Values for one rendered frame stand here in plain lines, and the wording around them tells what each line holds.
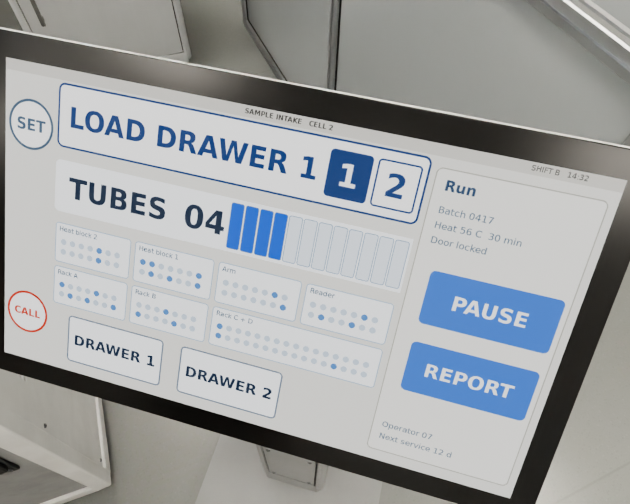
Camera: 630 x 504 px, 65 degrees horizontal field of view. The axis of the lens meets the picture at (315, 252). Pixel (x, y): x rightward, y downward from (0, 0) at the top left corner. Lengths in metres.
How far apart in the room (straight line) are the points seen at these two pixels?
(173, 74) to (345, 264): 0.20
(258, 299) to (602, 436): 1.39
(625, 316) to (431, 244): 1.56
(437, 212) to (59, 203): 0.31
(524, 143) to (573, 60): 0.55
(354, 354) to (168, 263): 0.17
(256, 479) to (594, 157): 1.19
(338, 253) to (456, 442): 0.18
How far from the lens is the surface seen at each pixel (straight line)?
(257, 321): 0.42
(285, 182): 0.38
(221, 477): 1.43
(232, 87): 0.39
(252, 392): 0.45
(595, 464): 1.66
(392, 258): 0.38
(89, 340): 0.50
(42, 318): 0.52
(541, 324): 0.41
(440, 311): 0.39
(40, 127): 0.47
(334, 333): 0.41
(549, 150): 0.38
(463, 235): 0.38
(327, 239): 0.38
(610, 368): 1.79
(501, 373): 0.42
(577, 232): 0.39
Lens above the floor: 1.43
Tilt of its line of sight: 56 degrees down
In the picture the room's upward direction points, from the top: 2 degrees clockwise
